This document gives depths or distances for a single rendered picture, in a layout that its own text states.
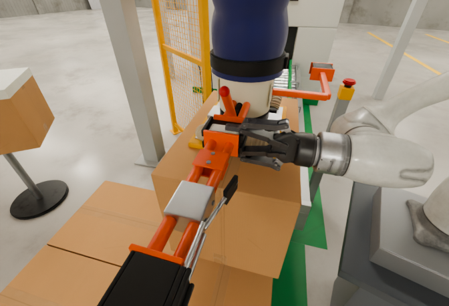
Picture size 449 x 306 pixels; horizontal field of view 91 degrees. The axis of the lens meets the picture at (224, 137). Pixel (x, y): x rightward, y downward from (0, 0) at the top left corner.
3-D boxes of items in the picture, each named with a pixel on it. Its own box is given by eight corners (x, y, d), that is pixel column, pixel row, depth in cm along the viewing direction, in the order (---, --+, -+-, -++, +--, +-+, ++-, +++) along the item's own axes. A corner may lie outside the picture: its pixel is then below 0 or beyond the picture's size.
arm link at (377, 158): (343, 190, 44) (329, 162, 56) (433, 206, 41) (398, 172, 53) (357, 139, 40) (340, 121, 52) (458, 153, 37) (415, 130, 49)
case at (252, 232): (215, 153, 131) (213, 89, 108) (284, 164, 123) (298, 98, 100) (170, 250, 83) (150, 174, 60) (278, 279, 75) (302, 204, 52)
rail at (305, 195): (292, 77, 304) (295, 63, 292) (296, 77, 302) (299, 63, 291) (292, 223, 122) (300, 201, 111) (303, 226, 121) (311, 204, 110)
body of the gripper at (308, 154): (321, 145, 43) (272, 138, 45) (311, 176, 48) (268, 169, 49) (317, 125, 49) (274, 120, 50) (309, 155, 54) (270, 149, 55)
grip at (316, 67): (309, 73, 97) (311, 61, 94) (329, 75, 95) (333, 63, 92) (309, 79, 90) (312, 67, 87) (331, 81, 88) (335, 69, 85)
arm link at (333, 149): (339, 185, 46) (309, 180, 47) (333, 158, 53) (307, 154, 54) (354, 151, 41) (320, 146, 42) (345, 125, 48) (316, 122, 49)
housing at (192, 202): (182, 196, 42) (180, 179, 39) (217, 204, 40) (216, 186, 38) (165, 228, 36) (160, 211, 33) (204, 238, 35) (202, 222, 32)
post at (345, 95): (304, 194, 189) (340, 83, 130) (313, 196, 188) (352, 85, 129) (305, 201, 184) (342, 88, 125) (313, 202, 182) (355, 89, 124)
